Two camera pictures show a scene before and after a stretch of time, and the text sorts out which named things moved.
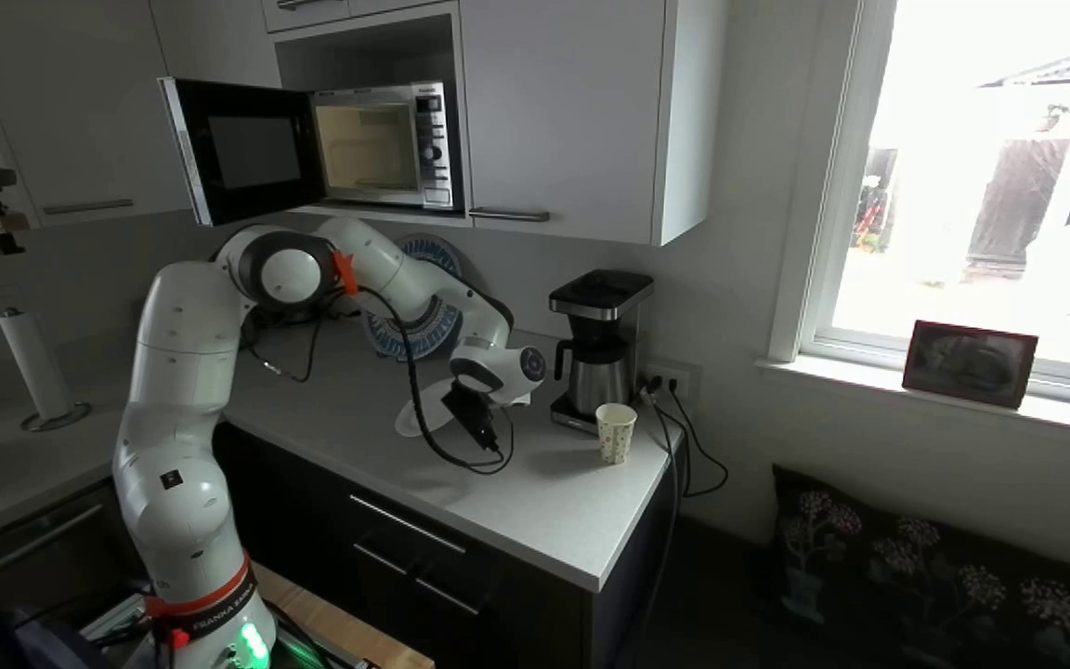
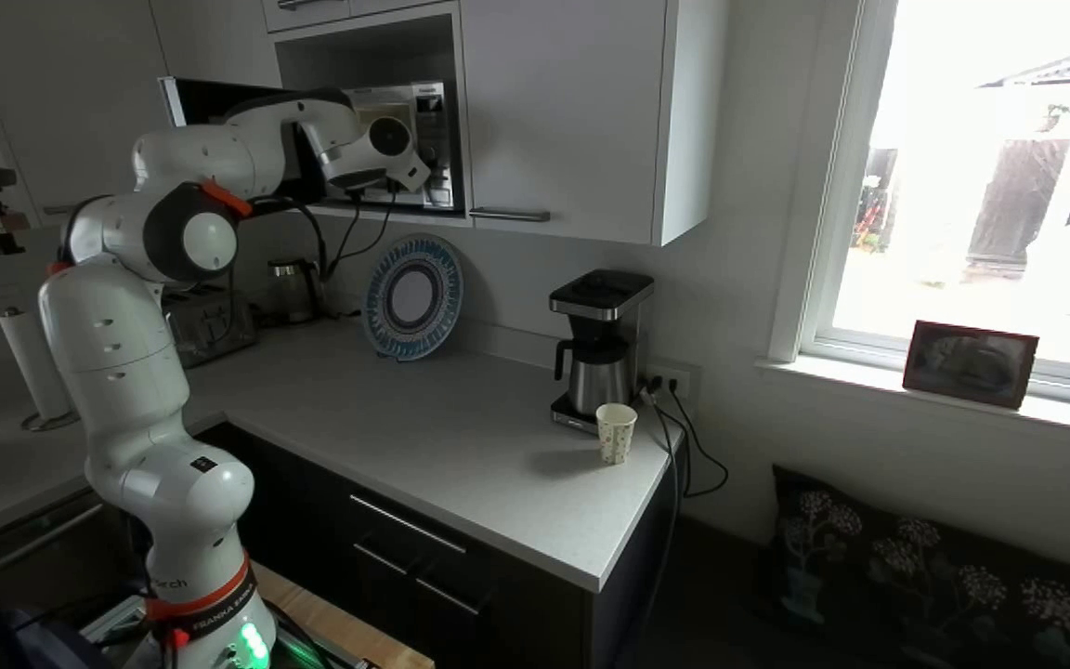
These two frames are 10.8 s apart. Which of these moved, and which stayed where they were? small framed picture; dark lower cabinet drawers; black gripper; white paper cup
Moved: black gripper
Stayed: white paper cup; small framed picture; dark lower cabinet drawers
